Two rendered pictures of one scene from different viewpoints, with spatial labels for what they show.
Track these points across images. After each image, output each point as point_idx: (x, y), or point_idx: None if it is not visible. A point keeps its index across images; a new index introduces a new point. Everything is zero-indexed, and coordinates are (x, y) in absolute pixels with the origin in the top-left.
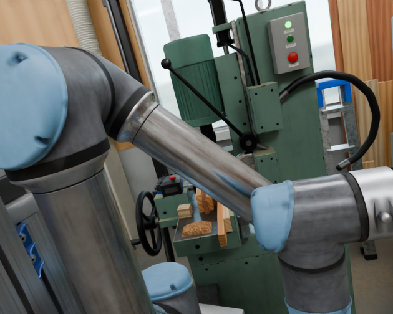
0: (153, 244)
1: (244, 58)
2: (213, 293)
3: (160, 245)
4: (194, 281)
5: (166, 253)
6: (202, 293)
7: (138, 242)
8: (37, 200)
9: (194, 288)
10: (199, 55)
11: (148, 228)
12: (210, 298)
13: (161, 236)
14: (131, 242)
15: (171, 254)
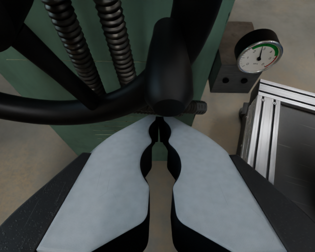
0: (85, 90)
1: None
2: (238, 26)
3: (62, 100)
4: (221, 38)
5: (131, 71)
6: (238, 39)
7: (184, 42)
8: None
9: (222, 50)
10: None
11: (20, 24)
12: (250, 29)
13: (112, 1)
14: (187, 74)
15: (103, 86)
